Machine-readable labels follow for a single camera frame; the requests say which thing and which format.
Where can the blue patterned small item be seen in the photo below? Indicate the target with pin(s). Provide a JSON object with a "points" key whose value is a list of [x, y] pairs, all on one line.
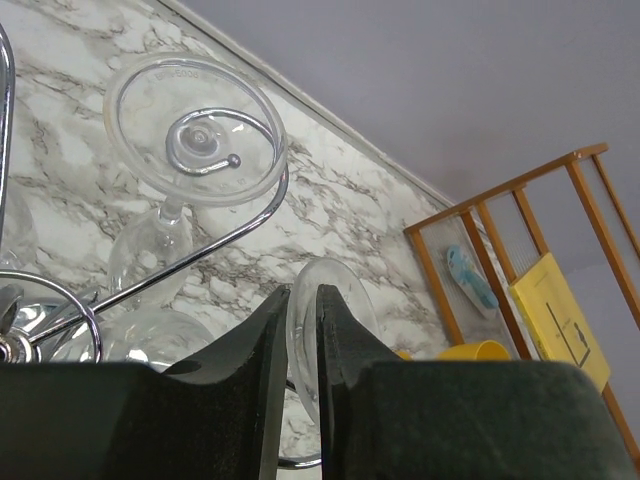
{"points": [[465, 274]]}

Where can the clear wine glass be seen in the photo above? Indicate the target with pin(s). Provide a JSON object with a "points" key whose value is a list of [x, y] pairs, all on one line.
{"points": [[156, 337], [301, 322], [198, 133]]}

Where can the yellow plastic wine glass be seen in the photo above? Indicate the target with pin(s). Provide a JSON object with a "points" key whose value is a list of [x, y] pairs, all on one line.
{"points": [[488, 350]]}

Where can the yellow book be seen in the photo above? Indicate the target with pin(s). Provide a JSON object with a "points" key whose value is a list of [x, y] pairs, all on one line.
{"points": [[555, 321]]}

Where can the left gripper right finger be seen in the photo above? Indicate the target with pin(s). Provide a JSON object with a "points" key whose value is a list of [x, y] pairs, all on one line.
{"points": [[383, 417]]}

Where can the wooden shelf rack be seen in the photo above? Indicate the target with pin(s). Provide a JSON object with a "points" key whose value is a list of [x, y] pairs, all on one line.
{"points": [[570, 208]]}

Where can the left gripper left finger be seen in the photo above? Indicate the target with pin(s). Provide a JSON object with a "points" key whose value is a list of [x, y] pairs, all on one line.
{"points": [[215, 415]]}

